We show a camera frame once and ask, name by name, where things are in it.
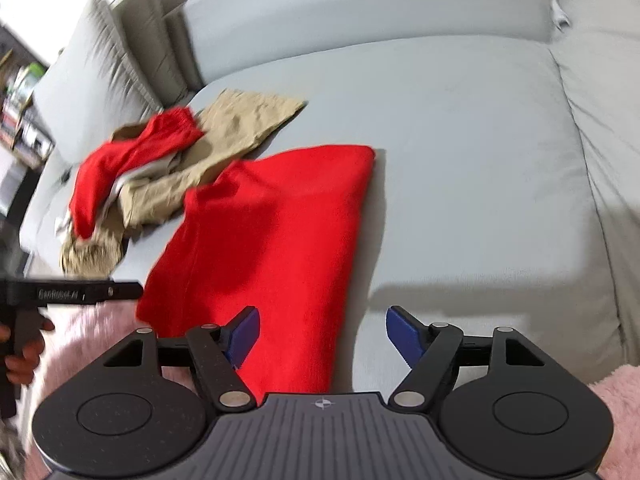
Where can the bookshelf with books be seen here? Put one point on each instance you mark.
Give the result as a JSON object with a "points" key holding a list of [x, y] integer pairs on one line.
{"points": [[25, 110]]}

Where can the puffy grey armrest cushion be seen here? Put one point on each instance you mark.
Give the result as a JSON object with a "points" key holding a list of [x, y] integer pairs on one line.
{"points": [[610, 160]]}

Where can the person's left hand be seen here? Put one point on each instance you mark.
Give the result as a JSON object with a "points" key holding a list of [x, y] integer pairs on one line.
{"points": [[25, 365]]}

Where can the white cloth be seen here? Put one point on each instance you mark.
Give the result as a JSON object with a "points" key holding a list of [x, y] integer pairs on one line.
{"points": [[117, 185]]}

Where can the pink fluffy pajamas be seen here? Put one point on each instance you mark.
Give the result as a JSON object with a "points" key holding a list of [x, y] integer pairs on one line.
{"points": [[90, 325]]}

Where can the red pants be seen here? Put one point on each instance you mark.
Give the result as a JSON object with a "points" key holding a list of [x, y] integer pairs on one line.
{"points": [[125, 160]]}

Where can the khaki pants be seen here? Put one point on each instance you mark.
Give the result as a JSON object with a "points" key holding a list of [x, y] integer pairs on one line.
{"points": [[240, 120]]}

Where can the red long-sleeve shirt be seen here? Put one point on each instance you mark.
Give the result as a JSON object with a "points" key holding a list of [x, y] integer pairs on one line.
{"points": [[275, 235]]}

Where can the grey sofa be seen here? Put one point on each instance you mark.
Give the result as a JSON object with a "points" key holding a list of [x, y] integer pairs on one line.
{"points": [[475, 160]]}

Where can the dark low cabinet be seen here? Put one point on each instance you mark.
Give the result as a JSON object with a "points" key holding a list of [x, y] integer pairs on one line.
{"points": [[12, 210]]}

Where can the large grey cushion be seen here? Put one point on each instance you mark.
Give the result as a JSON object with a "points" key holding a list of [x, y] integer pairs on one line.
{"points": [[85, 85]]}

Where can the grey back cushion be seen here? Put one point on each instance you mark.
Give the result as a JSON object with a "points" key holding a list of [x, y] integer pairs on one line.
{"points": [[150, 35]]}

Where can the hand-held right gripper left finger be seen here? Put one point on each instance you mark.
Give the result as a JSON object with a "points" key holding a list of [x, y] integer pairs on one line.
{"points": [[245, 335]]}

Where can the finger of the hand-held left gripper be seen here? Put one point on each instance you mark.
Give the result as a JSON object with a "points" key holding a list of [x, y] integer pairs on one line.
{"points": [[127, 291]]}

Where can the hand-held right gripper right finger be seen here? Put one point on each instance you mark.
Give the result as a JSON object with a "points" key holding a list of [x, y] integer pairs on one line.
{"points": [[405, 335]]}

